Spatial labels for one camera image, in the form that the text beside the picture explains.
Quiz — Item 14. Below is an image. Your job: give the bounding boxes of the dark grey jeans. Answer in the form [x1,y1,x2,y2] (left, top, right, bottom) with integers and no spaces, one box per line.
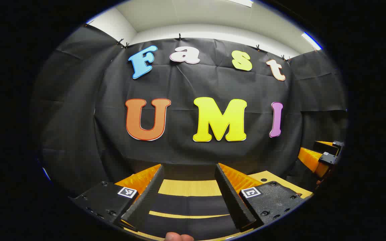
[123,195,257,241]

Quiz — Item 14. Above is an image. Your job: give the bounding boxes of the row of black cloth clips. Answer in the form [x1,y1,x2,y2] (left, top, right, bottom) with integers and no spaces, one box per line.
[85,19,293,63]

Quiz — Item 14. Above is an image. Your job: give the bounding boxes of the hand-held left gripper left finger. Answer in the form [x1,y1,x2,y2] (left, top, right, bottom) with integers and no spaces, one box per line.
[68,163,165,233]

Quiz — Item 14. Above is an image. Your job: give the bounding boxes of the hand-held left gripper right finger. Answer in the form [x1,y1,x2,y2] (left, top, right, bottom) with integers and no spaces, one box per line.
[214,163,307,232]

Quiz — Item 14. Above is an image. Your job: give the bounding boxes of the long ceiling light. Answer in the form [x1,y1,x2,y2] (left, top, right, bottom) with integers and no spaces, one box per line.
[301,31,323,52]
[225,0,254,8]

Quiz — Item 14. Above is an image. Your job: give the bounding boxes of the black backdrop cloth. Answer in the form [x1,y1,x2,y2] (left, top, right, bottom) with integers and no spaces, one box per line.
[34,24,347,198]

